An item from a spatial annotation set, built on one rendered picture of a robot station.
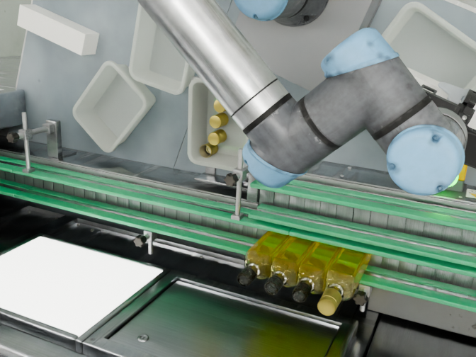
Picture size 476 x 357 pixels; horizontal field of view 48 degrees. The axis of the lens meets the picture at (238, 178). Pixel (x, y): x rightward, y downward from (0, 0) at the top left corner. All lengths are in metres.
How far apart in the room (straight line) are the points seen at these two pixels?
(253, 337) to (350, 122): 0.63
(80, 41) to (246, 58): 0.98
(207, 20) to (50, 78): 1.14
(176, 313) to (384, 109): 0.75
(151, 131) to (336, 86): 1.00
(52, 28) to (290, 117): 1.10
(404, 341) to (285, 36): 0.72
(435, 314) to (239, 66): 0.83
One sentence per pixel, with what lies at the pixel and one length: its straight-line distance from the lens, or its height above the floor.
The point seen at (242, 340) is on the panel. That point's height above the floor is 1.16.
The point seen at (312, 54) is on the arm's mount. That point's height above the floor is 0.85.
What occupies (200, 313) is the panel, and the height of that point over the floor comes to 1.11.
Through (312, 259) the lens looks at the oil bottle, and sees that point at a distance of 1.12.
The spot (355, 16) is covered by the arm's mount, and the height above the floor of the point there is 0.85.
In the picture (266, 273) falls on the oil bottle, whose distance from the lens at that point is 1.12.
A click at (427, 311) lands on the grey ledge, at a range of 1.30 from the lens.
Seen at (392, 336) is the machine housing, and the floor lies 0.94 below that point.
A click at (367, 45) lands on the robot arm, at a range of 0.60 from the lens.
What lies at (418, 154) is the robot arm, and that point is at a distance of 0.58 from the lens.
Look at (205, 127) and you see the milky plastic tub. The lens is 1.43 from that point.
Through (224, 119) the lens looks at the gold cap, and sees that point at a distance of 1.38.
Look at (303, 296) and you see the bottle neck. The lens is 1.06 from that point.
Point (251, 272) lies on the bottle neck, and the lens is 1.08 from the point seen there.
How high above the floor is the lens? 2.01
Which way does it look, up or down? 60 degrees down
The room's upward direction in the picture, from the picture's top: 123 degrees counter-clockwise
